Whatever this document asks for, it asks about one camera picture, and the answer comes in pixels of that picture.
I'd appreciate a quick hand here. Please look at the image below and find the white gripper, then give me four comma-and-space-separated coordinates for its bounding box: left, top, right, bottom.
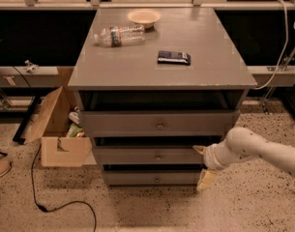
192, 142, 226, 191

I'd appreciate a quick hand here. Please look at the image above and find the grey drawer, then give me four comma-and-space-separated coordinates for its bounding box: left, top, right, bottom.
79, 110, 240, 137
102, 170, 201, 186
93, 146, 204, 164

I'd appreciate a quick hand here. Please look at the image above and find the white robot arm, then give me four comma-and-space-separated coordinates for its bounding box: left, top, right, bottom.
192, 127, 295, 190

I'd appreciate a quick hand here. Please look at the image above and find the grey top drawer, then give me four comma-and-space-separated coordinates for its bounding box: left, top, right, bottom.
79, 110, 240, 137

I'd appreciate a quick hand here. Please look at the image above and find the grey drawer cabinet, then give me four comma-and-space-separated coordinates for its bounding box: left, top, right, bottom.
69, 8, 256, 173

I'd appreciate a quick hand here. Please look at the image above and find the grey bottom drawer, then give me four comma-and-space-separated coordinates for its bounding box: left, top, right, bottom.
102, 170, 201, 186

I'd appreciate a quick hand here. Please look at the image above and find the open cardboard box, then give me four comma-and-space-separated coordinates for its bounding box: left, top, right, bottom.
24, 67, 93, 168

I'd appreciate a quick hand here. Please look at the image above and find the dark blue snack packet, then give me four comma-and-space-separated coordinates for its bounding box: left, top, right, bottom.
158, 50, 192, 66

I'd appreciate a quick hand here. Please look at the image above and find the clear plastic water bottle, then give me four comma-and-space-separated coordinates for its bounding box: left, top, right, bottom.
94, 24, 145, 47

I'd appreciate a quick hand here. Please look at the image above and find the white bowl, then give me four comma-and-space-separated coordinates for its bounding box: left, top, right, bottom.
128, 9, 161, 29

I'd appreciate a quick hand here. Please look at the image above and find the small clear object on ledge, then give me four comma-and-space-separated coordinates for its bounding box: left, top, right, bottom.
25, 60, 39, 73

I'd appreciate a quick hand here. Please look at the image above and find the brown shoe at left edge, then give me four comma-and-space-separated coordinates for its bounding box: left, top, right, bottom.
0, 159, 12, 177

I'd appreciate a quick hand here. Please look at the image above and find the black floor cable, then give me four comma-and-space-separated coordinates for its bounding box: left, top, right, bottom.
30, 144, 98, 232

